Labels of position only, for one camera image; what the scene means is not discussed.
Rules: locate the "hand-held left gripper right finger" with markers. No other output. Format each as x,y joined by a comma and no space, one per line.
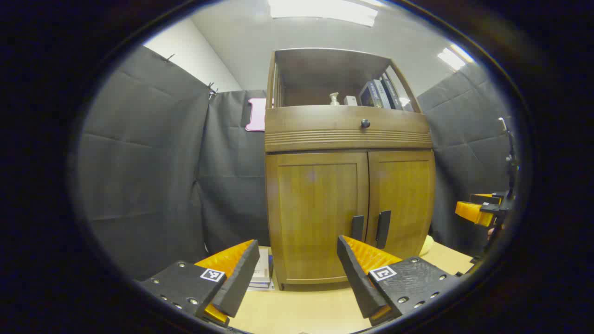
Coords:
355,278

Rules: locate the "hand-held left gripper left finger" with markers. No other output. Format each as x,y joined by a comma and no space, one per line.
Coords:
241,278

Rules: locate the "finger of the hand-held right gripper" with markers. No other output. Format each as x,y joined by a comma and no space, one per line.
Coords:
485,198
473,212

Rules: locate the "wooden cabinet door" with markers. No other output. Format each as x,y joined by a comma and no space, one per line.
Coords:
408,199
311,213

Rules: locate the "wooden double-door shoe cabinet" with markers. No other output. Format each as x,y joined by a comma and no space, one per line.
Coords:
343,139

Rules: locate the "stack of white books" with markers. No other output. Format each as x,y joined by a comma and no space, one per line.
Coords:
262,273

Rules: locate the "small ceiling light panel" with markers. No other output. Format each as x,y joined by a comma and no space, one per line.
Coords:
452,58

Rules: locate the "black book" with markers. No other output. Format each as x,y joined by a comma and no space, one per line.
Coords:
393,95

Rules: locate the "round black drawer knob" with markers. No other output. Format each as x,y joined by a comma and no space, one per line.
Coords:
365,123

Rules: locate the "grey book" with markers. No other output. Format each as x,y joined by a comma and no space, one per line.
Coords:
383,94

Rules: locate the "dark blue book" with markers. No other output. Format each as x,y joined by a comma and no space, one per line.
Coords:
369,95

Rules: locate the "wooden ribbed drawer front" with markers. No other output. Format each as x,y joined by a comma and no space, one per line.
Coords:
315,123

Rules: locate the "small white box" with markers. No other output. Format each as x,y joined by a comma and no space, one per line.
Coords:
350,100

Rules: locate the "small white bottle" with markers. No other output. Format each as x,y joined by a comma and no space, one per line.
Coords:
334,99

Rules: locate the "large ceiling light panel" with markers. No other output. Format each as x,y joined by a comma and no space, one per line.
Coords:
325,11

